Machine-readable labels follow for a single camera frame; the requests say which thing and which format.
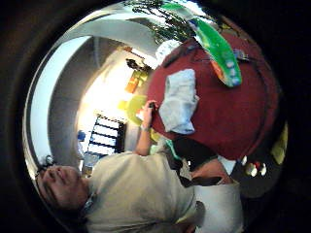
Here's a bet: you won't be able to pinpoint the the person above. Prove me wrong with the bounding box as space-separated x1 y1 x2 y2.
34 100 246 233

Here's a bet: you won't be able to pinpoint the small blue grey device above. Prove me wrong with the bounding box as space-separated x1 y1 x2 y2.
232 48 252 63

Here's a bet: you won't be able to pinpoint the light grey folded cloth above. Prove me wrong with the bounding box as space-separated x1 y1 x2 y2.
157 68 200 136

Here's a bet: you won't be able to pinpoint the black window frame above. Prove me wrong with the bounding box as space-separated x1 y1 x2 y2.
86 114 127 155

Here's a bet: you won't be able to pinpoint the green snack packet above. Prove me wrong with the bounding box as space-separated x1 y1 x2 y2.
189 17 243 88

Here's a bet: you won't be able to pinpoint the orange yellow sign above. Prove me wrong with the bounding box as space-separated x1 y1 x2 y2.
124 69 150 95

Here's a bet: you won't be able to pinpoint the white and red round balls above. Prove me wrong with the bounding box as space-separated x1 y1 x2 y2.
240 154 268 178

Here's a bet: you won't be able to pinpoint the white plastic bag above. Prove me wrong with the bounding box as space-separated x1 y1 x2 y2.
155 39 183 66

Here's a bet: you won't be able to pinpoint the green tree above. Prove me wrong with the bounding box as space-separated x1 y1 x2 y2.
124 0 208 45

